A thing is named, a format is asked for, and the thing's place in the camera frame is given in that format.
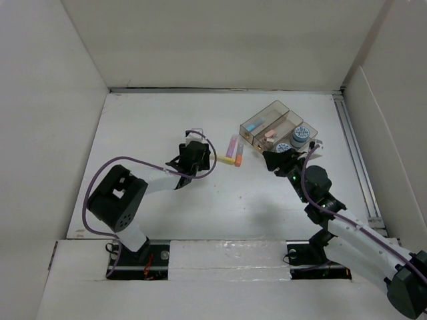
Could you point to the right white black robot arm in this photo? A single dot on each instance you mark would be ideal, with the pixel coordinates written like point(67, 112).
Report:
point(344, 239)

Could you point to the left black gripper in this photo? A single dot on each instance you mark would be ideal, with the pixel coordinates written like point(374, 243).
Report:
point(203, 164)

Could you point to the pink purple highlighter marker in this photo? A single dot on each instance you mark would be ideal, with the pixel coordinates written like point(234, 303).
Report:
point(231, 146)

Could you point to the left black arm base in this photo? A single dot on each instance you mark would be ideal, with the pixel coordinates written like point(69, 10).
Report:
point(154, 267)

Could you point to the orange highlighter marker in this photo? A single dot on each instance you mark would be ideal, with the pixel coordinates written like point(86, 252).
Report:
point(239, 154)

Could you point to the yellow highlighter marker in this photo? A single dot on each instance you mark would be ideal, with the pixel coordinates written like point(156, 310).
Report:
point(223, 159)

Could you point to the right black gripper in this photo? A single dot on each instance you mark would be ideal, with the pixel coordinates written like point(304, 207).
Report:
point(289, 157)

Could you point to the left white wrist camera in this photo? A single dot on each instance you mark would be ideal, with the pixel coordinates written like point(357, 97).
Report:
point(194, 134)

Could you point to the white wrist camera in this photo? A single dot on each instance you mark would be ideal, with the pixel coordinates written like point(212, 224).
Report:
point(314, 150)
point(194, 134)

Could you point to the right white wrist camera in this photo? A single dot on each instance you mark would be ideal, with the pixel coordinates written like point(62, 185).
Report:
point(314, 150)

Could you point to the pink eraser clip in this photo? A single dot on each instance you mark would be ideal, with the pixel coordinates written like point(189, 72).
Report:
point(270, 136)

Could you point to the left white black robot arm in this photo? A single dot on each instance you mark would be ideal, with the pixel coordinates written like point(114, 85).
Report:
point(116, 200)

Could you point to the clear three-compartment organizer tray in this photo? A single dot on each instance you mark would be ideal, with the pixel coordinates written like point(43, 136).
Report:
point(280, 118)

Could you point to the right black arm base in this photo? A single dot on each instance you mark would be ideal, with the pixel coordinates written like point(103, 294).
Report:
point(306, 264)

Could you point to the blue highlighter marker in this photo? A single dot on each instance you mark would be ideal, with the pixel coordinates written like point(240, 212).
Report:
point(255, 124)

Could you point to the aluminium rail right edge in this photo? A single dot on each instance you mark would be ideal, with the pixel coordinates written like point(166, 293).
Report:
point(375, 219)

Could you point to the blue tape roll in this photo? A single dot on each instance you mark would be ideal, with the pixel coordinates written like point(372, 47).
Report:
point(300, 136)
point(282, 147)

